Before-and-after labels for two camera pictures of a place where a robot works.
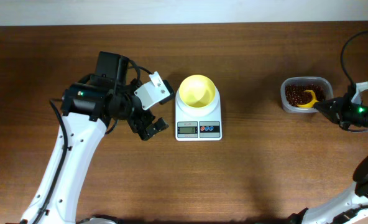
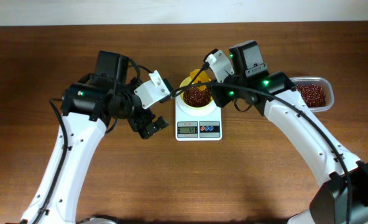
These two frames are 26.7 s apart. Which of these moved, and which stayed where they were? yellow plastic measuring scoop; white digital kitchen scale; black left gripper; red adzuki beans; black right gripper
Moved: black right gripper; yellow plastic measuring scoop
Stayed: red adzuki beans; black left gripper; white digital kitchen scale
